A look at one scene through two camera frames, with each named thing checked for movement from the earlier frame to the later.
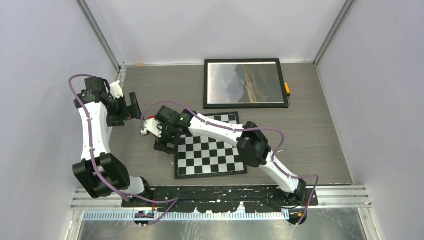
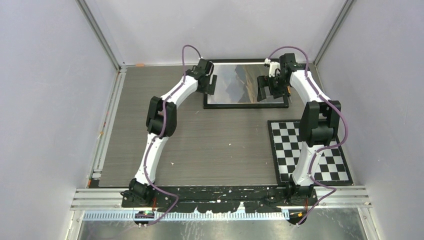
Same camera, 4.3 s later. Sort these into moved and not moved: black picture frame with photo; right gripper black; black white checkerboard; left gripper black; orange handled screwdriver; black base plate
Moved: left gripper black; right gripper black; black white checkerboard
Not moved: black picture frame with photo; orange handled screwdriver; black base plate
